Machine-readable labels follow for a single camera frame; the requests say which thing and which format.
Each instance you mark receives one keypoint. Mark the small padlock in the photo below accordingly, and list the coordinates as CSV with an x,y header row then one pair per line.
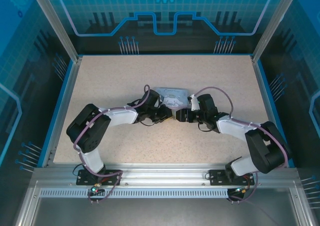
x,y
174,116

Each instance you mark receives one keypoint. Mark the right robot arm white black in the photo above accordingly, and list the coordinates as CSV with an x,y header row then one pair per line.
x,y
232,127

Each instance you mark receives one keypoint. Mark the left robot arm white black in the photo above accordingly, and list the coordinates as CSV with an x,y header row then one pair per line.
x,y
120,115

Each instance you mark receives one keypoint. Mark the power connector with yellow plug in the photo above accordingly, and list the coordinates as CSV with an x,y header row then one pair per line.
x,y
242,189

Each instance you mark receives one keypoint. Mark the power connector with green light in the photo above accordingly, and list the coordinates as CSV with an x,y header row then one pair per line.
x,y
95,189

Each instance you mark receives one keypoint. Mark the aluminium mounting rail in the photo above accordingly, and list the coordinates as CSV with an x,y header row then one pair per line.
x,y
162,173

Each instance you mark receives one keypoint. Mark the aluminium side rail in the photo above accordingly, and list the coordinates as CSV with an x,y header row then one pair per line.
x,y
268,105
67,98

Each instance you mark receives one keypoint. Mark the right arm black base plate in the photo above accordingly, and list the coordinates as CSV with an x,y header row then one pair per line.
x,y
217,177

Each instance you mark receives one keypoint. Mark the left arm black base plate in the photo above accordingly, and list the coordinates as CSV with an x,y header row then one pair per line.
x,y
111,177

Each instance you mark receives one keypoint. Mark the aluminium frame post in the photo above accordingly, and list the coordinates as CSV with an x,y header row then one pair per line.
x,y
57,23
272,23

